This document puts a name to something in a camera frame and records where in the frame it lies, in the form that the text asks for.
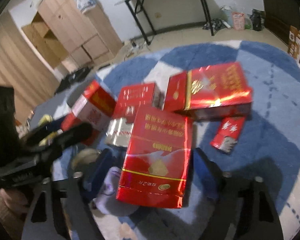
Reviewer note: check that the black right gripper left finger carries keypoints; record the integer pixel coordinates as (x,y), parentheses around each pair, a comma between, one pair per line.
(57,202)

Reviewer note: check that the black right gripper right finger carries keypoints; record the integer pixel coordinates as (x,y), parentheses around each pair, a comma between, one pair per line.
(246,201)

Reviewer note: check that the silver round ball case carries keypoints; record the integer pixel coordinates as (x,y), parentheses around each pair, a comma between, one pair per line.
(84,157)

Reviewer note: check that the red giant lighter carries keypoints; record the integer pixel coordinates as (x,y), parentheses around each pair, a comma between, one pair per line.
(228,133)

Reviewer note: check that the large red cigarette carton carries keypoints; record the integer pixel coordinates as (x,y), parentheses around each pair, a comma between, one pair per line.
(155,170)

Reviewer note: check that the red silver cigarette pack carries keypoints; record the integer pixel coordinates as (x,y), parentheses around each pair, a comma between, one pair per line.
(119,132)

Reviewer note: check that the purple plush toy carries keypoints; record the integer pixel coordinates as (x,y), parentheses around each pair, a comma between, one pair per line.
(106,201)

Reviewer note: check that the red white cigarette box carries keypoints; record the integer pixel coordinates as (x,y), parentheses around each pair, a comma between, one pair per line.
(92,104)

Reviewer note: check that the blue white checkered rug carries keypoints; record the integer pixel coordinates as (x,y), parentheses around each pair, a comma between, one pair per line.
(268,145)

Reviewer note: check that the black open suitcase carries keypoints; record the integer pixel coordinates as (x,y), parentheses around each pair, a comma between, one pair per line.
(73,78)

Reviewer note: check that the red gold cigarette carton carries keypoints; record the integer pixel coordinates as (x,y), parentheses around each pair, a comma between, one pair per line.
(211,92)

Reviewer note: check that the wooden wardrobe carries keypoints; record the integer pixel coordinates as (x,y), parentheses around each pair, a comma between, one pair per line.
(60,32)

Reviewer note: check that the colourful cardboard boxes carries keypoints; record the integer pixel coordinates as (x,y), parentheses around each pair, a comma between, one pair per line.
(294,43)

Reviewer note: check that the white plastic bag on wardrobe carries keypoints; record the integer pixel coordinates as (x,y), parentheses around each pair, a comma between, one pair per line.
(85,5)

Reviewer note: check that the pink snack bag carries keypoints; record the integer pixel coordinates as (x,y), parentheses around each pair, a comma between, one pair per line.
(238,20)

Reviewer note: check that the black bag by door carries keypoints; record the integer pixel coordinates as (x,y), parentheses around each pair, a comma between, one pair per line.
(257,19)

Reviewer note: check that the dark wooden door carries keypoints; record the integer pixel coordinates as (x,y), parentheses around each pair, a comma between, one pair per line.
(280,16)

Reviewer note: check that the black frame folding table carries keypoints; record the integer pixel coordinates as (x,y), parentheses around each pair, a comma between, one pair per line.
(150,17)

